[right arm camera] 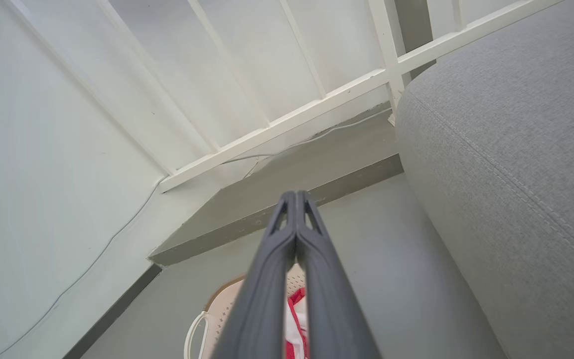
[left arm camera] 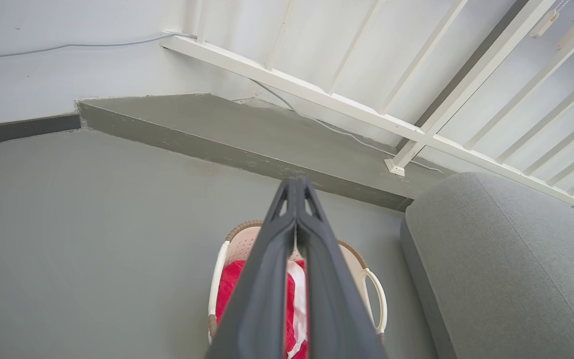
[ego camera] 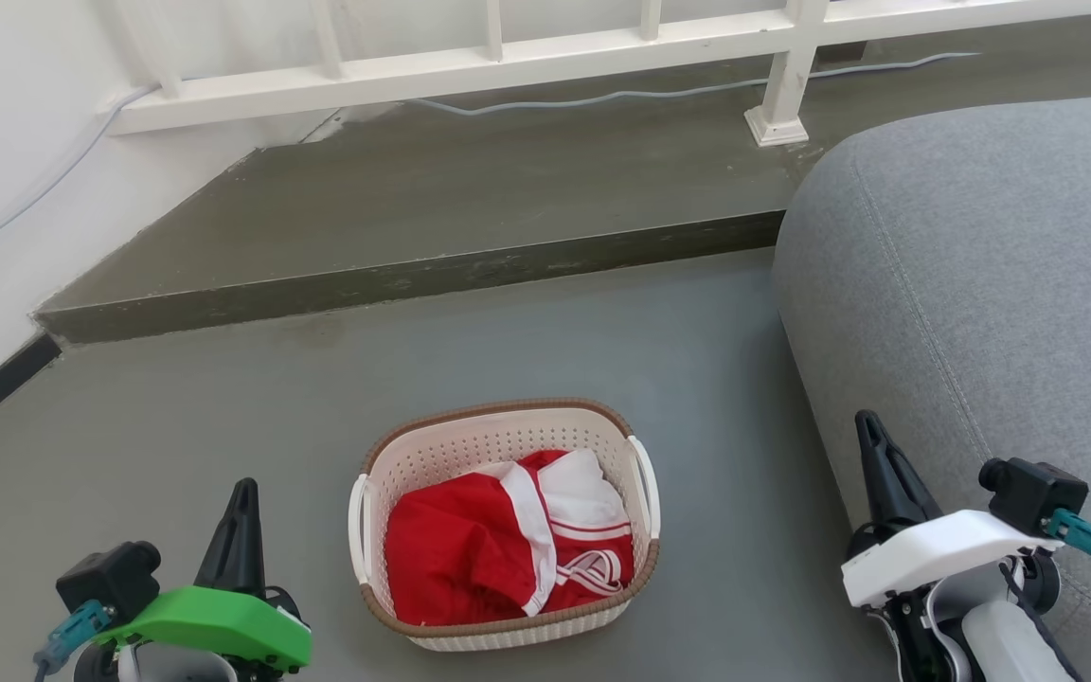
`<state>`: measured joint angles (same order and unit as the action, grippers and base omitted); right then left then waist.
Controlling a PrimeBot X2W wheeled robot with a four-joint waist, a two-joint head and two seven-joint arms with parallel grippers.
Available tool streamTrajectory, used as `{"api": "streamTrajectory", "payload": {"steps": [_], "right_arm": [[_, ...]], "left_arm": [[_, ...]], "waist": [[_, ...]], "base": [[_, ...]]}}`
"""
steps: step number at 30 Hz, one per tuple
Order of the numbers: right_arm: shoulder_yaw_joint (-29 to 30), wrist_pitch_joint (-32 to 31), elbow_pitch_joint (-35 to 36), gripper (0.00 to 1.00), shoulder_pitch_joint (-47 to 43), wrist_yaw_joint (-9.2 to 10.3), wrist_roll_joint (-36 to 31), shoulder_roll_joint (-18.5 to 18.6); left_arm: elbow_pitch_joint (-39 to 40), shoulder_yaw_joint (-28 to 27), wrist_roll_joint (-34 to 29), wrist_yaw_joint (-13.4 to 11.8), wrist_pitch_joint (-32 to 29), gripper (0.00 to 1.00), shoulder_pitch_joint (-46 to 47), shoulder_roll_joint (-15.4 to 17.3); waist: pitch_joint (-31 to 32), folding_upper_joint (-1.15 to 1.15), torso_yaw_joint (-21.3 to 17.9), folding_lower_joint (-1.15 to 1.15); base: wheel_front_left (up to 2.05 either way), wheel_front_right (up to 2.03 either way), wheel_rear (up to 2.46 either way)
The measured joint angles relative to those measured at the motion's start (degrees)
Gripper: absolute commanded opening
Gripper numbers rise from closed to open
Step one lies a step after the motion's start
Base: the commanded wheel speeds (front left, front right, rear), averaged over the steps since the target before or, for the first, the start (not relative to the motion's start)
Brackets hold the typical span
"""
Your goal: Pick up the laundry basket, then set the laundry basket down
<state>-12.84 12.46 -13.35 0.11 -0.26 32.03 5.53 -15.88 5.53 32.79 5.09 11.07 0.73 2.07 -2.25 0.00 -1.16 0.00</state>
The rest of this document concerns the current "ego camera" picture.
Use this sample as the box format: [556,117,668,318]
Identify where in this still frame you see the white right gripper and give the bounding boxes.
[841,410,1064,608]

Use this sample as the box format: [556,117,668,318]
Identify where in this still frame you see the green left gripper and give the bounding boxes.
[96,478,313,673]

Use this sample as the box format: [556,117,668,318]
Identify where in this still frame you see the white plastic laundry basket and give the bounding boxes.
[349,398,662,653]

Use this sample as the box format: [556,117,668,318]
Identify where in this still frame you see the red and white garment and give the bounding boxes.
[385,449,636,628]

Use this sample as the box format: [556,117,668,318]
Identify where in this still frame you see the grey fabric sofa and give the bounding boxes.
[773,92,1091,682]

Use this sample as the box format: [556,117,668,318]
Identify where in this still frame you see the white wooden railing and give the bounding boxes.
[96,0,1091,148]

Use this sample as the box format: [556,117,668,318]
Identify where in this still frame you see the teal left camera connector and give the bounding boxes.
[34,600,116,677]

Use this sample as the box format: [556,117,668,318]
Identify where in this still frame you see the teal camera connector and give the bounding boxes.
[34,600,116,677]
[1043,509,1091,574]

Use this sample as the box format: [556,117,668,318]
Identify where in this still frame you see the teal right camera connector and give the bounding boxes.
[1043,509,1091,574]

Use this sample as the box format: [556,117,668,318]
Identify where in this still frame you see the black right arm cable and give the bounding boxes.
[998,559,1091,682]

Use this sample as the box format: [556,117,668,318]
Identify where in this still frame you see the thin grey-blue floor cable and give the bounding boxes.
[0,52,982,285]

